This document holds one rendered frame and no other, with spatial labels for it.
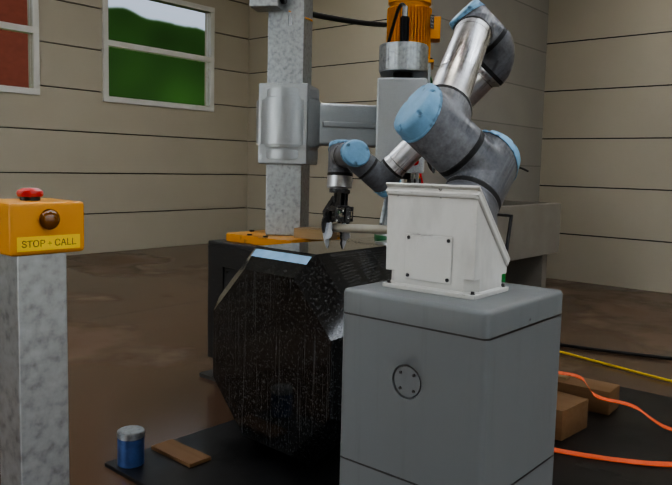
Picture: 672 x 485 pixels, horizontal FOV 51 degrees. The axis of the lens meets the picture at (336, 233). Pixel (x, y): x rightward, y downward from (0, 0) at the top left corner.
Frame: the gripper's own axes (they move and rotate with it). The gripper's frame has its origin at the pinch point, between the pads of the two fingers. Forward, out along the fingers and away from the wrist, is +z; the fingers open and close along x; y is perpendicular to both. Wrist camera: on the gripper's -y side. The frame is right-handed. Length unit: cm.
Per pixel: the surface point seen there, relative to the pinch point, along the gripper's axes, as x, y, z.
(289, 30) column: 18, -107, -105
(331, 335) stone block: -3.0, 7.9, 31.1
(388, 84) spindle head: 43, -45, -71
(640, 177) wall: 452, -276, -71
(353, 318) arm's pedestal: -28, 76, 16
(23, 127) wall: -102, -641, -105
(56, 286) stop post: -97, 109, 6
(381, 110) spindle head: 41, -47, -59
